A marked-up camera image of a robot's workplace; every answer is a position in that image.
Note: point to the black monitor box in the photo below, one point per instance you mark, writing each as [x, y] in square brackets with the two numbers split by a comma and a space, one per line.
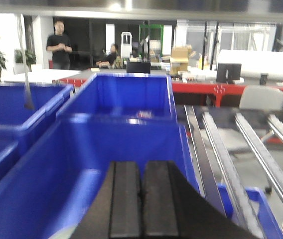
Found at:
[228, 72]

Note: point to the blue bin lower right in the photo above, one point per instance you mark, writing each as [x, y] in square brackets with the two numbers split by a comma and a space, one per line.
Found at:
[261, 207]

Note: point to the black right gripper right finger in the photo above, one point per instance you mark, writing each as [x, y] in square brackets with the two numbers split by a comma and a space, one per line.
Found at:
[173, 209]

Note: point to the standing man black shirt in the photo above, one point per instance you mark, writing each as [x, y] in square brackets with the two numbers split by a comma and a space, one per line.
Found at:
[60, 46]

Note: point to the blue bin far middle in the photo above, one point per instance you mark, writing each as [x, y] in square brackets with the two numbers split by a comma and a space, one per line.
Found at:
[123, 95]

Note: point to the blue plastic bin left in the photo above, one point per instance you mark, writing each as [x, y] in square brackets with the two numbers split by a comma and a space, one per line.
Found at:
[20, 127]

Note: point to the seated person in black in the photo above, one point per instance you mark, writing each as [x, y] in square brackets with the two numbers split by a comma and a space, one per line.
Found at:
[113, 60]

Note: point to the cardboard boxes stack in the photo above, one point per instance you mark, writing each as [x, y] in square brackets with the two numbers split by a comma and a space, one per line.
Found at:
[179, 59]

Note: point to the red workbench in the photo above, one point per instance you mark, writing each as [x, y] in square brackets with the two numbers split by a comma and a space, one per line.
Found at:
[191, 93]

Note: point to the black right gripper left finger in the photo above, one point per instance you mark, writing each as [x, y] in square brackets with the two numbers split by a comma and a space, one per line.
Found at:
[116, 210]

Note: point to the blue plastic bin middle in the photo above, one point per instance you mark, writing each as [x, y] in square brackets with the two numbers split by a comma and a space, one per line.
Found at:
[55, 182]

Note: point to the blue plastic bin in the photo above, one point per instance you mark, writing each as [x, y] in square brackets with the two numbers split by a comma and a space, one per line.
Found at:
[20, 127]
[55, 182]

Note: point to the grey office chair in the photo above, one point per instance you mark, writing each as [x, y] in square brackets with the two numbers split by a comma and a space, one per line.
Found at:
[255, 98]

